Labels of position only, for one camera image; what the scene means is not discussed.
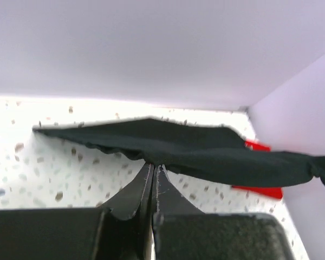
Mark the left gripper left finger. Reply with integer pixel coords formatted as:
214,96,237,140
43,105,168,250
96,163,154,259

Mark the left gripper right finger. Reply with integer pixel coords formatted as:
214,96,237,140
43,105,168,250
152,165,205,259

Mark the black t-shirt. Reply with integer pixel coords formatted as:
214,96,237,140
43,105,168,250
34,118,325,187

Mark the folded red t-shirt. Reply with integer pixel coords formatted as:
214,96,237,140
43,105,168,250
231,139,284,200

